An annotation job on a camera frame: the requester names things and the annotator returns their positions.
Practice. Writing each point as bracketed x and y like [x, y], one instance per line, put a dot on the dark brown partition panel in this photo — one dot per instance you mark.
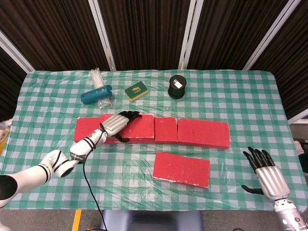
[231, 31]
[9, 84]
[55, 31]
[146, 31]
[293, 60]

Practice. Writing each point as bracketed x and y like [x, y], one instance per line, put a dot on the orange tool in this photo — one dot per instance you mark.
[92, 228]

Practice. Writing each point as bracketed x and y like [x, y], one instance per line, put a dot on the white partition frame post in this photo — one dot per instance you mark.
[272, 31]
[190, 31]
[16, 56]
[101, 31]
[298, 118]

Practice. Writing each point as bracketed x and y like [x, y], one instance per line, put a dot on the yellow floor tape strip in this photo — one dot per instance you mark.
[77, 220]

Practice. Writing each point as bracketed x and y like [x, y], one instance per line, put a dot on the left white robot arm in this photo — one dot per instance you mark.
[81, 149]

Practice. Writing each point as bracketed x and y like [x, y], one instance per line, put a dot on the white cloth bundle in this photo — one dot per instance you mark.
[299, 146]

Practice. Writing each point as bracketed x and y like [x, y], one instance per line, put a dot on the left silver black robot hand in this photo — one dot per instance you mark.
[114, 125]

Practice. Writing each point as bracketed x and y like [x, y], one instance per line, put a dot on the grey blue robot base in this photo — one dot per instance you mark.
[154, 221]

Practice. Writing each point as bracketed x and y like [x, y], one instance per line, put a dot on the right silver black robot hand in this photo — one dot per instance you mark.
[272, 180]

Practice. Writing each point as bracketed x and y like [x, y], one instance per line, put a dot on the teal plastic cylinder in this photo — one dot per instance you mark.
[93, 95]

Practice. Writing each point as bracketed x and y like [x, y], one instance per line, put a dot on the green white checkered tablecloth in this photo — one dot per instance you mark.
[144, 192]

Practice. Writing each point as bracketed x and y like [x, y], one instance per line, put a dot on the red foam brick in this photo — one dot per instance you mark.
[84, 130]
[166, 130]
[204, 132]
[142, 127]
[180, 168]

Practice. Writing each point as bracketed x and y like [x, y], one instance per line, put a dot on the green yellow sponge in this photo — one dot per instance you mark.
[136, 90]

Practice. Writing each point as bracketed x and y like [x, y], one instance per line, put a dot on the white yellow container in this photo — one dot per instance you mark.
[3, 136]

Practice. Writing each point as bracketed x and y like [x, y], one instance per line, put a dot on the dark green mesh cylinder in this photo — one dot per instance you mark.
[176, 92]

